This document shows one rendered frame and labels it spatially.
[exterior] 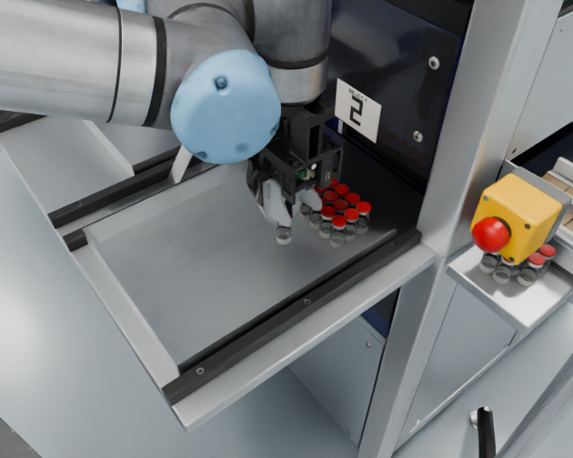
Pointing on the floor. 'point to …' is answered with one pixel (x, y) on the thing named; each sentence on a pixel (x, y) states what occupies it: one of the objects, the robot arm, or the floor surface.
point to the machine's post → (457, 191)
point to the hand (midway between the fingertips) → (280, 211)
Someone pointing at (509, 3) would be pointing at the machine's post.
